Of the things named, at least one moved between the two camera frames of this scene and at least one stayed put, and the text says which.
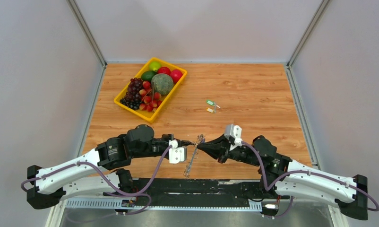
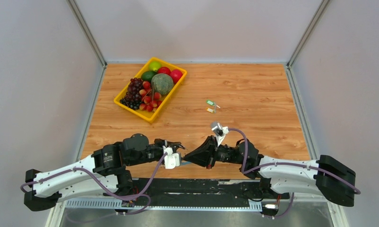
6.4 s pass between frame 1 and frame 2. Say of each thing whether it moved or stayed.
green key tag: stayed
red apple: stayed
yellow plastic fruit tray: stayed
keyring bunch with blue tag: moved
